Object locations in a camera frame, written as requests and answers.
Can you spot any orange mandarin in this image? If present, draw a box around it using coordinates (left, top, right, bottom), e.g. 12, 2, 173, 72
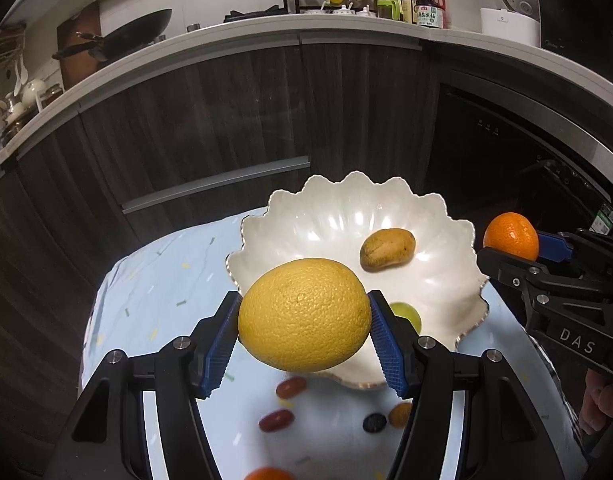
483, 212, 539, 261
244, 467, 294, 480

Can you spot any brown longan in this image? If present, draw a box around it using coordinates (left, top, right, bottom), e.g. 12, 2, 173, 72
387, 402, 411, 429

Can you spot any green apple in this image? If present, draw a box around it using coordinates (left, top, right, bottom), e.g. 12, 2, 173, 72
390, 302, 422, 334

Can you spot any built-in black dishwasher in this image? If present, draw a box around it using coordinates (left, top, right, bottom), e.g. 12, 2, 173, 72
425, 84, 613, 248

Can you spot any wooden cutting board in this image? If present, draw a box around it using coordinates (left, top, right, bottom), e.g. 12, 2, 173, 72
56, 1, 104, 91

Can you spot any black wok pan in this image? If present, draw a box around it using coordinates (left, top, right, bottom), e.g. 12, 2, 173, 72
52, 9, 173, 63

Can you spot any green oil jug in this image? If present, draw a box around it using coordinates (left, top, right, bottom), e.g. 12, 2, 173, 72
373, 0, 402, 21

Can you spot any person right hand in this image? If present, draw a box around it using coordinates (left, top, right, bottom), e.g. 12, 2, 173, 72
579, 370, 613, 434

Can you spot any black microwave oven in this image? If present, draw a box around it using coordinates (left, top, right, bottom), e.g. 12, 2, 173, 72
538, 0, 613, 83

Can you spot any large yellow citrus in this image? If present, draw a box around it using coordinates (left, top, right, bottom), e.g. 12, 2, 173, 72
238, 258, 371, 373

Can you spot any white scalloped ceramic bowl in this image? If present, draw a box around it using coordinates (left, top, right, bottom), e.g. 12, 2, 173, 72
225, 170, 491, 391

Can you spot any light blue patterned tablecloth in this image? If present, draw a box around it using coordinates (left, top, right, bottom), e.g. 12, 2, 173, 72
80, 216, 587, 479

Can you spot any dark blueberry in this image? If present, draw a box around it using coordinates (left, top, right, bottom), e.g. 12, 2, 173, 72
363, 413, 387, 434

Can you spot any white teapot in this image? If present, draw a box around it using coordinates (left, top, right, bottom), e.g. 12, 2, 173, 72
21, 78, 46, 107

